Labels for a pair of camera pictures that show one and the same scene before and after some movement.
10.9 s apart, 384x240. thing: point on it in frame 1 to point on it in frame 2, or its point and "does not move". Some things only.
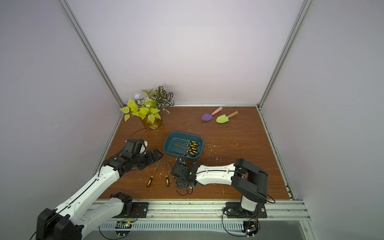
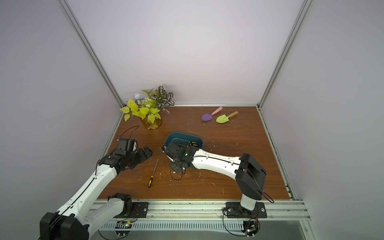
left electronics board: x=123 y=228 does not move
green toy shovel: x=224 y=118 does not move
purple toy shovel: x=207 y=117 does not move
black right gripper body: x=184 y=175 to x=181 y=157
